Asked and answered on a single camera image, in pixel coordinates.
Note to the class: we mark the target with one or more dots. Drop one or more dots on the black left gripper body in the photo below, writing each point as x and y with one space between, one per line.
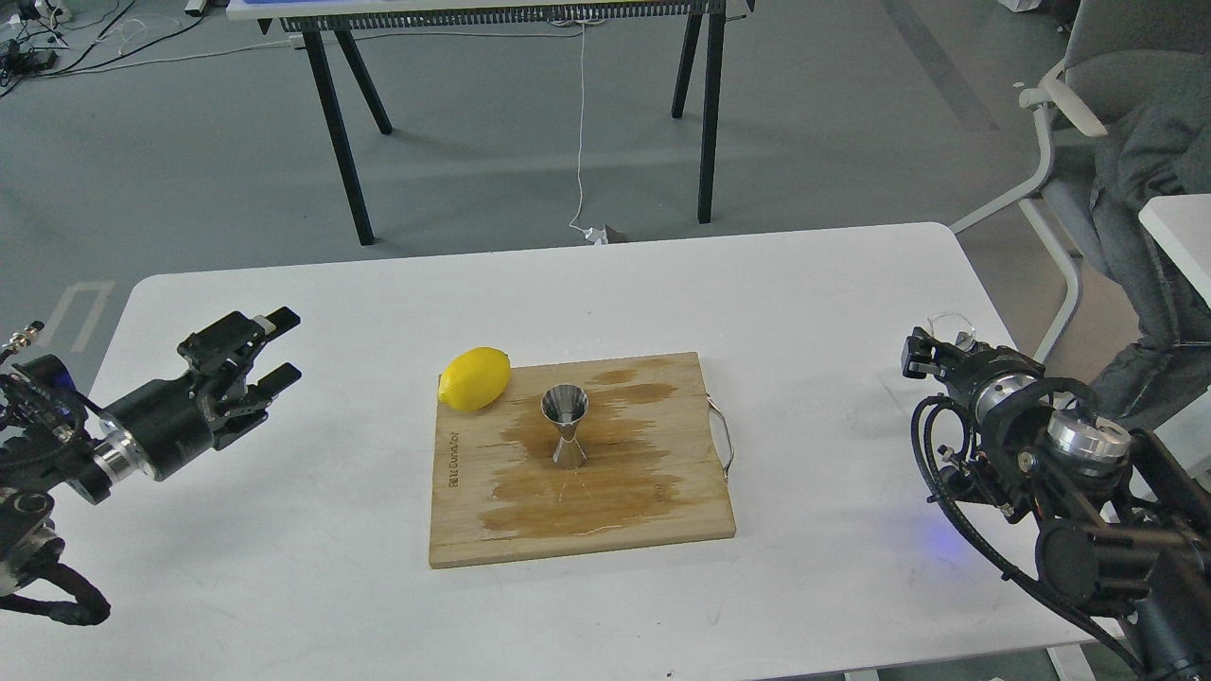
170 422

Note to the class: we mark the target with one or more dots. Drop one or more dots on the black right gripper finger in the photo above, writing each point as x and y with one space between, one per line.
924 355
964 346

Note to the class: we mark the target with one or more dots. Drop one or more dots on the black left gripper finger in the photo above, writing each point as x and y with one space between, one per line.
220 356
236 415

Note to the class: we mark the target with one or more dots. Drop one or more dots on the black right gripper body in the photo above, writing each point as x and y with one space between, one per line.
982 378

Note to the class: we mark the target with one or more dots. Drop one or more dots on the steel double jigger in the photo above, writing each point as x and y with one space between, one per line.
565 406

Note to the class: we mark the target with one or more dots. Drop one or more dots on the small clear glass cup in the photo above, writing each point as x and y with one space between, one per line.
946 325

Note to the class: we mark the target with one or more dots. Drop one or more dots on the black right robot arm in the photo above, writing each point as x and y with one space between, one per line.
1097 523

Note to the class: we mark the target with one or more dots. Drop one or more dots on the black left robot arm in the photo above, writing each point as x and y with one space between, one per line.
53 434

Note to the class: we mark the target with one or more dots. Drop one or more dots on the yellow lemon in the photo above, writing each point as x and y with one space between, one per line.
474 379

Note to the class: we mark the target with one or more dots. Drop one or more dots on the person in grey clothes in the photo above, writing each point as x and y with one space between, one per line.
1159 150

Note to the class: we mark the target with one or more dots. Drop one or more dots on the wooden cutting board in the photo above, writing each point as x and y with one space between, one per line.
652 475

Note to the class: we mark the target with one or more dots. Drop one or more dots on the white grey office chair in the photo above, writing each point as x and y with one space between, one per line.
1118 54

